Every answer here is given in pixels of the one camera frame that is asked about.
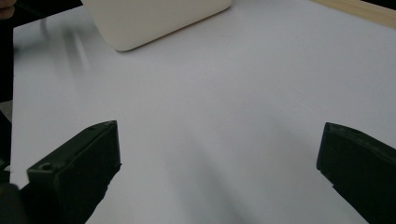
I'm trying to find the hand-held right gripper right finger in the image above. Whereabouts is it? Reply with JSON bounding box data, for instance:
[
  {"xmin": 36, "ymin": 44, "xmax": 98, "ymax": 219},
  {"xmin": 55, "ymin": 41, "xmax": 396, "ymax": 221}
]
[{"xmin": 316, "ymin": 121, "xmax": 396, "ymax": 224}]

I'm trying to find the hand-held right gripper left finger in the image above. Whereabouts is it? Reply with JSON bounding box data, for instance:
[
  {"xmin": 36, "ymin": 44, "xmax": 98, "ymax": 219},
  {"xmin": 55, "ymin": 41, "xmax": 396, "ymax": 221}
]
[{"xmin": 25, "ymin": 119, "xmax": 122, "ymax": 224}]

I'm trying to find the white plastic bin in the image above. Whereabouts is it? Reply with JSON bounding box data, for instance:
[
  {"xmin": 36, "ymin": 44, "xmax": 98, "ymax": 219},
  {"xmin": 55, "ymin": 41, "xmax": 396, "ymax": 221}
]
[{"xmin": 80, "ymin": 0, "xmax": 233, "ymax": 52}]

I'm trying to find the white table cover sheet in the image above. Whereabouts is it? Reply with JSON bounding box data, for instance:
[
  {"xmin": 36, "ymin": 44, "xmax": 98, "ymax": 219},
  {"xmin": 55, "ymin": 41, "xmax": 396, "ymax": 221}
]
[{"xmin": 8, "ymin": 0, "xmax": 396, "ymax": 224}]

